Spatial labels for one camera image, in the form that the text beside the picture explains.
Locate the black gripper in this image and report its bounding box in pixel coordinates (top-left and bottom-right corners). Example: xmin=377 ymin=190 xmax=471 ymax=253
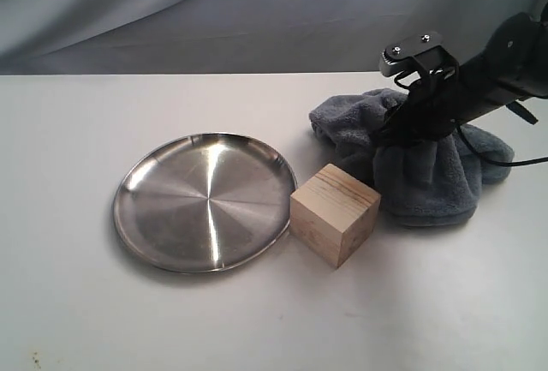
xmin=376 ymin=69 xmax=459 ymax=147

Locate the grey-blue fluffy towel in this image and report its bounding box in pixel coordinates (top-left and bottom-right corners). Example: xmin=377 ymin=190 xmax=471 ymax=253
xmin=309 ymin=88 xmax=515 ymax=227

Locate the light wooden cube block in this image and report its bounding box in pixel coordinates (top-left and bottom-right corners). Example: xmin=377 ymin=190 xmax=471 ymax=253
xmin=289 ymin=164 xmax=381 ymax=268

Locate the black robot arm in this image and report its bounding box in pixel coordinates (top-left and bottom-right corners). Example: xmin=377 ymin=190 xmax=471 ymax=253
xmin=372 ymin=13 xmax=547 ymax=147

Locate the round stainless steel plate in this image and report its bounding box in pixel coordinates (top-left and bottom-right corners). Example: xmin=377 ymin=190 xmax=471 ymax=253
xmin=112 ymin=133 xmax=297 ymax=274

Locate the grey fabric backdrop curtain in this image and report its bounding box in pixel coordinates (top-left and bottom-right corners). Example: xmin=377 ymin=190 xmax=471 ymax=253
xmin=1 ymin=0 xmax=546 ymax=75

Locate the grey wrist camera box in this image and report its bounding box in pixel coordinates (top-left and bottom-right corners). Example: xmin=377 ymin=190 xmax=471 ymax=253
xmin=378 ymin=31 xmax=459 ymax=78

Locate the black cable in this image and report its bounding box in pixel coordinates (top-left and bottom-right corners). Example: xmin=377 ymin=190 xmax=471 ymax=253
xmin=457 ymin=124 xmax=548 ymax=169

